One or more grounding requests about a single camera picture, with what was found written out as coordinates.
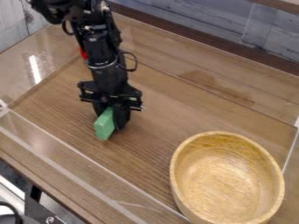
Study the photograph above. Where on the brown wooden bowl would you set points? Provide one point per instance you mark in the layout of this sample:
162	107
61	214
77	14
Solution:
226	180

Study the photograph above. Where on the red plush strawberry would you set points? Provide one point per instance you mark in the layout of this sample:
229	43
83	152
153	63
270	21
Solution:
83	53

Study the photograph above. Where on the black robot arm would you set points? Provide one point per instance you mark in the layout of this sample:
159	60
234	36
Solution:
87	20

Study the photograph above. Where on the black table leg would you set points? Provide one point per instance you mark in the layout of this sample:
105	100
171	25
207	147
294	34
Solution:
36	193

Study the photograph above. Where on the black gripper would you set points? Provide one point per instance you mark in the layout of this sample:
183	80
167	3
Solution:
110	90

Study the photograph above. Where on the green rectangular block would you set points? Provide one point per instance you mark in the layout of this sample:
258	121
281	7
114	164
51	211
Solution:
105	124

